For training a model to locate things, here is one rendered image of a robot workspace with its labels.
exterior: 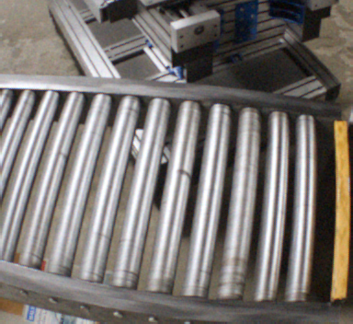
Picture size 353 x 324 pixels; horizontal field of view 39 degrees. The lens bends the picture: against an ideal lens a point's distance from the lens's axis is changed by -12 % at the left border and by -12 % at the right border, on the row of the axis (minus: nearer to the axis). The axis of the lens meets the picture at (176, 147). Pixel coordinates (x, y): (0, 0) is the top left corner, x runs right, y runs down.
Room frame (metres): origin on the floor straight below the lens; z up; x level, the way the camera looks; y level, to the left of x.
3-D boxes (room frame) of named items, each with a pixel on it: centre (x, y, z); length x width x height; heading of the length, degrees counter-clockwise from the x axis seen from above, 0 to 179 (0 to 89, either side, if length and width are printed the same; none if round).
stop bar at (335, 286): (0.50, -0.33, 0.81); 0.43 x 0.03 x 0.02; 170
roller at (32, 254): (0.62, 0.26, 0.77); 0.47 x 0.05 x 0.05; 170
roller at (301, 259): (0.53, -0.25, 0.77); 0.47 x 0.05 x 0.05; 170
